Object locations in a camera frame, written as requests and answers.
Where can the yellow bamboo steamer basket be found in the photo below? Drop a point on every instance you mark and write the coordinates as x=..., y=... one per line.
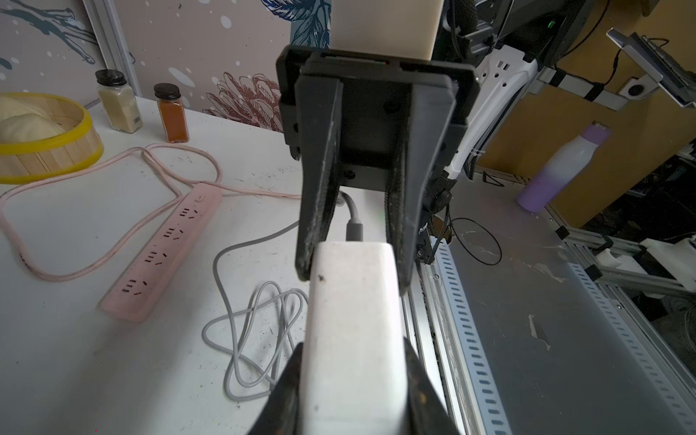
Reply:
x=76, y=149

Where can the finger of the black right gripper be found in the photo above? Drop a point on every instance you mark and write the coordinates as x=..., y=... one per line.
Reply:
x=418, y=145
x=319, y=104

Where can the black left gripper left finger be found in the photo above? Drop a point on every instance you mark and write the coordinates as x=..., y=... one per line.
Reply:
x=280, y=414

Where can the orange spice jar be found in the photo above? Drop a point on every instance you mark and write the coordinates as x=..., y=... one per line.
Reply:
x=172, y=112

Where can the purple white water bottle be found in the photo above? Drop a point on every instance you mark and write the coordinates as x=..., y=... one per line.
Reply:
x=562, y=168

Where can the white USB charger block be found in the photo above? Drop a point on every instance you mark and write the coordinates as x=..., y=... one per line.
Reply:
x=353, y=377

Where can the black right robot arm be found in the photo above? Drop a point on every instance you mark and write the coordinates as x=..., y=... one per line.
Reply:
x=509, y=44

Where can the pink power strip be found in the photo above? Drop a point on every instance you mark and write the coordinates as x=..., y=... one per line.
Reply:
x=140, y=287

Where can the white bun in steamer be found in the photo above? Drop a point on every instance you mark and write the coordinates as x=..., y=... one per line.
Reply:
x=24, y=122

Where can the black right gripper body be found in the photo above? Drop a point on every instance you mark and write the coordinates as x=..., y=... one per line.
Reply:
x=376, y=101

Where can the pale spice jar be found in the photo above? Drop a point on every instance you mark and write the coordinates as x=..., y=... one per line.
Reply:
x=118, y=101

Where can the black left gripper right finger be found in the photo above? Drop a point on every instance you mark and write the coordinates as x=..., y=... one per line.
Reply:
x=426, y=414

